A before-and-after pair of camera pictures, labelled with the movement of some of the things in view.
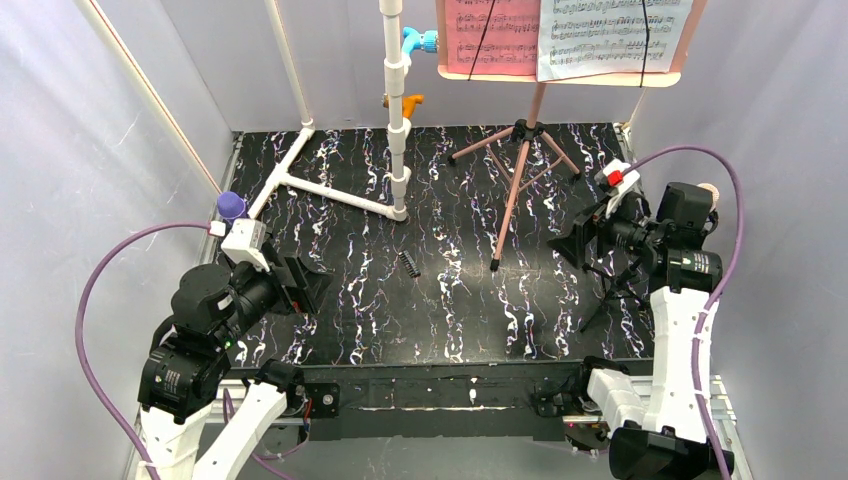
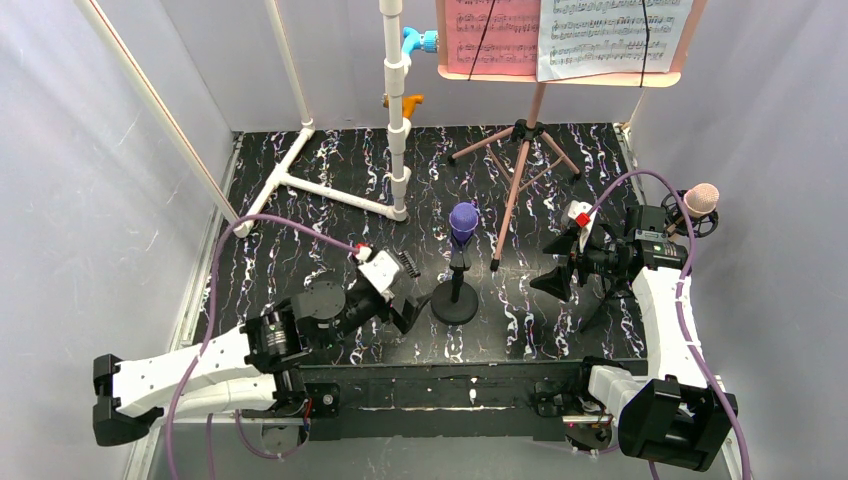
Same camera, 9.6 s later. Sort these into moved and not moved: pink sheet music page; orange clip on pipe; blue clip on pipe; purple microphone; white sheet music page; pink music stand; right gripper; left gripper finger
Moved: left gripper finger; purple microphone; right gripper
Not moved: blue clip on pipe; orange clip on pipe; pink sheet music page; white sheet music page; pink music stand
